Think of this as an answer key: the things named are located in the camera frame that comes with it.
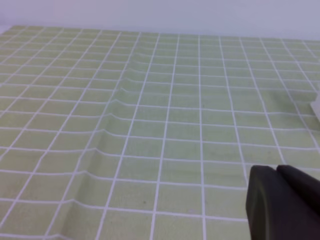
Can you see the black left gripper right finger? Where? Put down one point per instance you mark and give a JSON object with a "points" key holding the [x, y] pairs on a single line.
{"points": [[304, 185]]}

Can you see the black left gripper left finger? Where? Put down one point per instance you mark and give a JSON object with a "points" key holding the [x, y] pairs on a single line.
{"points": [[274, 211]]}

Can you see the white test tube rack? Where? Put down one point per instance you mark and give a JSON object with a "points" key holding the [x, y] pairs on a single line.
{"points": [[315, 106]]}

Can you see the green checkered tablecloth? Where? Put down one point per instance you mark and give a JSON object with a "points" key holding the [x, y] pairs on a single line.
{"points": [[119, 135]]}

